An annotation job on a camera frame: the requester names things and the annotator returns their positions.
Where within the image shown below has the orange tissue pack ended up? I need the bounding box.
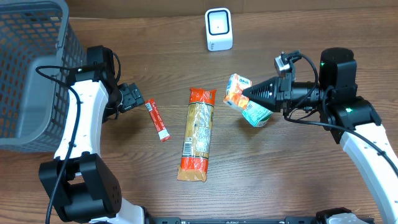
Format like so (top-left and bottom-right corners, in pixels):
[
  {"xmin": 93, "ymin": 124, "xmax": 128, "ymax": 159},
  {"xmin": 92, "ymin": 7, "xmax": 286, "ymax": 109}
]
[{"xmin": 223, "ymin": 73, "xmax": 252, "ymax": 112}]

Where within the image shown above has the red snack stick packet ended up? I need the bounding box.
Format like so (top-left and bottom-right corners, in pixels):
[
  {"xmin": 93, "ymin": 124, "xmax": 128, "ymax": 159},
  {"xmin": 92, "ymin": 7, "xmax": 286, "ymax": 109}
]
[{"xmin": 145, "ymin": 98, "xmax": 171, "ymax": 142}]

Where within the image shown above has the orange long noodle package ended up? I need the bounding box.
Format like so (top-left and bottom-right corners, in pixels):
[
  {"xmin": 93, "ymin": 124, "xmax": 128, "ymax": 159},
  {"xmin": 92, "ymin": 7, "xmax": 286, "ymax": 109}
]
[{"xmin": 177, "ymin": 88, "xmax": 216, "ymax": 182}]

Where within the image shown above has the green lid white jar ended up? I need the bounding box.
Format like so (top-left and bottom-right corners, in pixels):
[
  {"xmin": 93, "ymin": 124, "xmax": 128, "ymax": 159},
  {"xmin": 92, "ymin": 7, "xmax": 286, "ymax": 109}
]
[{"xmin": 256, "ymin": 116, "xmax": 269, "ymax": 128}]

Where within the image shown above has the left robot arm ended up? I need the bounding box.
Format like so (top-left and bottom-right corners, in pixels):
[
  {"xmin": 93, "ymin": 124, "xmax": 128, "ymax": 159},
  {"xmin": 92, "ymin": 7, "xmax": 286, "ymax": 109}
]
[{"xmin": 39, "ymin": 45, "xmax": 155, "ymax": 224}]

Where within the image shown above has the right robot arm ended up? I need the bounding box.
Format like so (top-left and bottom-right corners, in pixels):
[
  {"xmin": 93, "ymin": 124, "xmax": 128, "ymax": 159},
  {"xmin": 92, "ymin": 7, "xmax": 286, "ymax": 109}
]
[{"xmin": 243, "ymin": 47, "xmax": 397, "ymax": 223}]

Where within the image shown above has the white barcode scanner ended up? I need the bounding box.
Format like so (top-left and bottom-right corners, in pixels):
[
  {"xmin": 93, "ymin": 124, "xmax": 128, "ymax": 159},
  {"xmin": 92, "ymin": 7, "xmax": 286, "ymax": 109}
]
[{"xmin": 205, "ymin": 7, "xmax": 233, "ymax": 52}]

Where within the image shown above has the grey plastic mesh basket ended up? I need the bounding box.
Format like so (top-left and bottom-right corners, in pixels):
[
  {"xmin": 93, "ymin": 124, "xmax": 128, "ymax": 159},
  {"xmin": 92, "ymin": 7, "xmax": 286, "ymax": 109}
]
[{"xmin": 1, "ymin": 0, "xmax": 86, "ymax": 152}]

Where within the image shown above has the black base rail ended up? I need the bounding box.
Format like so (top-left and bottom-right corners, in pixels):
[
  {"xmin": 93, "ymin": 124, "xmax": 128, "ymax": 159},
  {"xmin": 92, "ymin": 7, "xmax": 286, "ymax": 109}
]
[{"xmin": 149, "ymin": 217, "xmax": 376, "ymax": 224}]

